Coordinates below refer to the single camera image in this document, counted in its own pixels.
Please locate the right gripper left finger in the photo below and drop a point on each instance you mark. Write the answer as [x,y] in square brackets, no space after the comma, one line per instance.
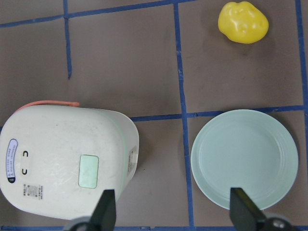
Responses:
[104,215]

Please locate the white rice cooker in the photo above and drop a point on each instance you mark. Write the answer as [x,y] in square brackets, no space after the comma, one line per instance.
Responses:
[56,161]

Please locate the brown paper table mat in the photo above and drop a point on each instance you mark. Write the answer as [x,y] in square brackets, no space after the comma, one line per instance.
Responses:
[164,64]

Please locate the right green plate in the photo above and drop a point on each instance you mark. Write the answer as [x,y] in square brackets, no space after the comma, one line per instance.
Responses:
[244,149]

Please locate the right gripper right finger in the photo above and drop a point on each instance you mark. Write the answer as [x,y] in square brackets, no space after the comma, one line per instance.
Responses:
[244,213]

